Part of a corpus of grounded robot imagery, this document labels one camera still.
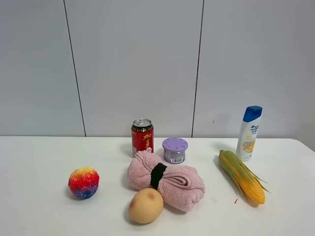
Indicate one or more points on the rainbow dimpled ball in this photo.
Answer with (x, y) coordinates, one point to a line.
(83, 182)

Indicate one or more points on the red drink can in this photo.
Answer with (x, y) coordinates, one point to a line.
(142, 134)

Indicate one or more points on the purple air freshener jar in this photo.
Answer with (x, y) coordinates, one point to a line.
(174, 150)

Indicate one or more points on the black elastic band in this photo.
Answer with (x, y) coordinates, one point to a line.
(156, 175)

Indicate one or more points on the pink rolled towel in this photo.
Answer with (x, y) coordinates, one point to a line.
(181, 187)

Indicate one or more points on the beige toy potato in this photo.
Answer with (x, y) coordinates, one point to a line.
(146, 206)

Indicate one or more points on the white blue shampoo bottle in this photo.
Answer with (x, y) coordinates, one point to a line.
(248, 133)

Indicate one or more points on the yellow toy corn cob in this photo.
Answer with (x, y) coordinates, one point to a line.
(248, 183)

